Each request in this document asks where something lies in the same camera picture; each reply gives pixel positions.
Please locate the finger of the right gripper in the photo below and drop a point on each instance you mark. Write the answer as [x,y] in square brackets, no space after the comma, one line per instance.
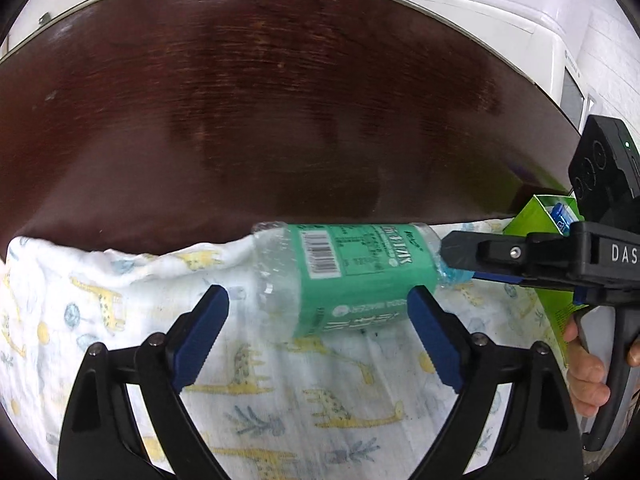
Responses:
[499,254]
[498,278]

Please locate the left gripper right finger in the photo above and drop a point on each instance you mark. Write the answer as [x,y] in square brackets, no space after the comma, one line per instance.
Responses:
[538,437]

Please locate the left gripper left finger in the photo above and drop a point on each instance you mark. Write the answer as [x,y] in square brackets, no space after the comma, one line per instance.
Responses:
[100,438]

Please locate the green label soda water bottle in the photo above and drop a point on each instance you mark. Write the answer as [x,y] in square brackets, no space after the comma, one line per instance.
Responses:
[312,279]

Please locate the person's right hand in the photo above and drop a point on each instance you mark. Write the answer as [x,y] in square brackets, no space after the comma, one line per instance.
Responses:
[585,375]

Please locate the green open cardboard box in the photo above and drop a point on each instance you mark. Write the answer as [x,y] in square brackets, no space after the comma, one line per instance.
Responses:
[534,224]

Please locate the blue square plastic container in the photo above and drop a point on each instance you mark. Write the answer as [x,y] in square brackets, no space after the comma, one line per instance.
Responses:
[563,217]

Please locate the white cabinet with screen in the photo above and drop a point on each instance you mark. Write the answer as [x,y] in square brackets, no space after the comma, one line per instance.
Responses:
[534,49]

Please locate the giraffe print white cloth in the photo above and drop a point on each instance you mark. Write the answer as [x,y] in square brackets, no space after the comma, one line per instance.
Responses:
[358,404]

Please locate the dark brown wooden table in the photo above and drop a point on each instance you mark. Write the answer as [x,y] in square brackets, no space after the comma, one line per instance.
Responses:
[150,125]

